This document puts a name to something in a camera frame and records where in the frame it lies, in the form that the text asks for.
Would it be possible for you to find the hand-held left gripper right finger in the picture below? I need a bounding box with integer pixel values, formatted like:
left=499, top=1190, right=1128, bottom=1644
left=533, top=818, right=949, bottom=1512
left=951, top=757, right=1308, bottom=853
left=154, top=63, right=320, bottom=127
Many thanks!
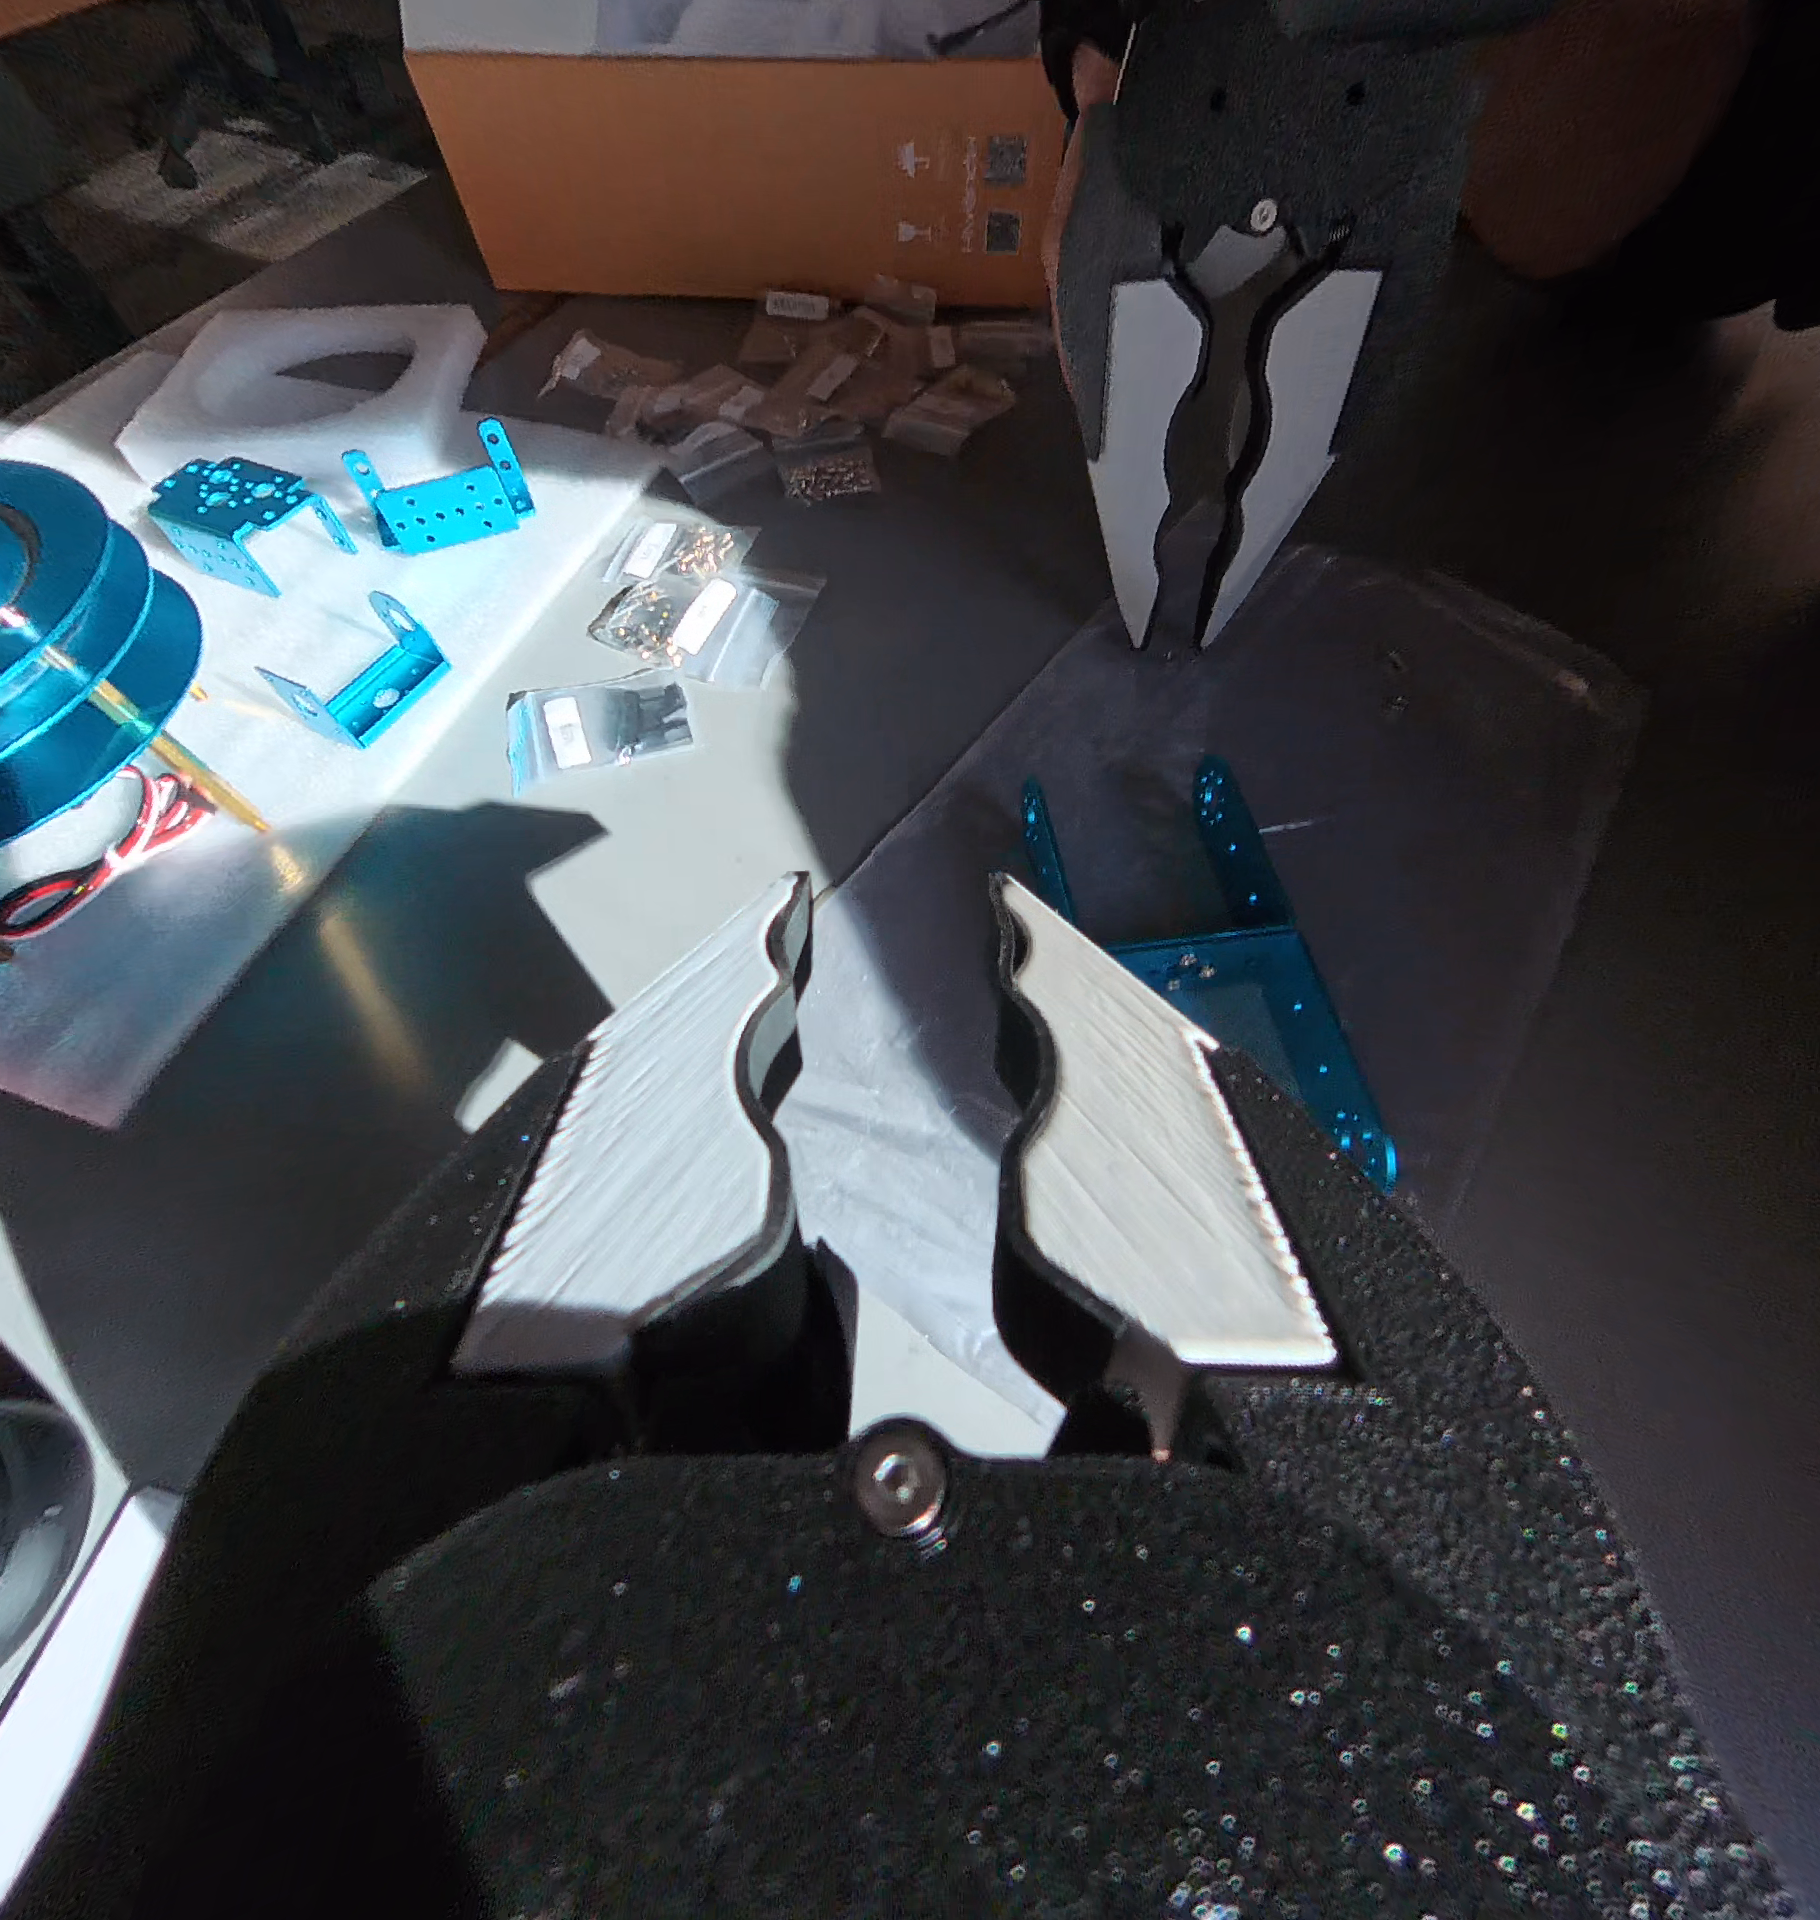
left=989, top=874, right=1342, bottom=1460

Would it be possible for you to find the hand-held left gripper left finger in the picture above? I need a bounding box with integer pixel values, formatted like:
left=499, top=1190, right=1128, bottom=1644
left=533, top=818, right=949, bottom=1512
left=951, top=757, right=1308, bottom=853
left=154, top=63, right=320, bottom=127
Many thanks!
left=453, top=874, right=813, bottom=1376

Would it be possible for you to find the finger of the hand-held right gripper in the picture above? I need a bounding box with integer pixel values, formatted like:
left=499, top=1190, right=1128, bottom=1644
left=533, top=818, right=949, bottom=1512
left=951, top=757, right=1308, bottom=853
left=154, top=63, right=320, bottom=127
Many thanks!
left=1199, top=262, right=1386, bottom=649
left=1086, top=275, right=1214, bottom=653

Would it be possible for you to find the blue metal bracket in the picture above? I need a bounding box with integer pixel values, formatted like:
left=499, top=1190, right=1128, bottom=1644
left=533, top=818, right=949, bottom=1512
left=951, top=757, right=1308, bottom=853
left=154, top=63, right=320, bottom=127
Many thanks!
left=1019, top=757, right=1399, bottom=1195

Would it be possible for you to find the grey desk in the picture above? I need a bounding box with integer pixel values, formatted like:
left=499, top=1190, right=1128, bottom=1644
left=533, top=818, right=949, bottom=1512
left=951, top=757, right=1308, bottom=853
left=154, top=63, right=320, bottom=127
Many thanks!
left=0, top=179, right=1820, bottom=1920

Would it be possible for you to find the pile of small screw bags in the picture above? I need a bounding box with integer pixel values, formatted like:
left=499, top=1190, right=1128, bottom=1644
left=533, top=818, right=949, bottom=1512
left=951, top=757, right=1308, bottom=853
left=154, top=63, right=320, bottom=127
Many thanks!
left=505, top=276, right=1019, bottom=796

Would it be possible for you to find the large clear plastic bag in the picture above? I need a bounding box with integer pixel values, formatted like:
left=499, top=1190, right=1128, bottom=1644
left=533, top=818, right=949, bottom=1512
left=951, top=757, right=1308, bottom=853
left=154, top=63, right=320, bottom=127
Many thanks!
left=781, top=542, right=1649, bottom=1427

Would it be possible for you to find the open white cardboard box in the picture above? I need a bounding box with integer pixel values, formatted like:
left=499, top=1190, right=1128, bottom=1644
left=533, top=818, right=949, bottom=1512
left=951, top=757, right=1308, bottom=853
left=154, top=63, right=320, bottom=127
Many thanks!
left=400, top=0, right=1069, bottom=311

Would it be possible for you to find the small blue metal part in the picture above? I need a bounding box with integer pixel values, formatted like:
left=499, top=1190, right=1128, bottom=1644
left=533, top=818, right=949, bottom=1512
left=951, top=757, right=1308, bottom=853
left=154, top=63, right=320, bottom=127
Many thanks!
left=148, top=456, right=355, bottom=596

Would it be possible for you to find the white foam block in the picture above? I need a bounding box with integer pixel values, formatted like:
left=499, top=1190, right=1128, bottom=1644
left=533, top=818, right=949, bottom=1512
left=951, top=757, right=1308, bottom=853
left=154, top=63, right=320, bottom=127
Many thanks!
left=115, top=303, right=488, bottom=482

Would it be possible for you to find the blue plain U bracket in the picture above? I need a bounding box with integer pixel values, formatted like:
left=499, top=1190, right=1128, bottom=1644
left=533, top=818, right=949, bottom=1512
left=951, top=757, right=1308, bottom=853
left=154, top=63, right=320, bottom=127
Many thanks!
left=258, top=591, right=451, bottom=754

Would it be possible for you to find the blue eared servo bracket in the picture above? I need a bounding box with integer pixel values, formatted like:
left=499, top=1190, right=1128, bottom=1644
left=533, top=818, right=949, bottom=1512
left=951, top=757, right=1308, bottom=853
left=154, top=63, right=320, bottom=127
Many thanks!
left=344, top=416, right=534, bottom=558

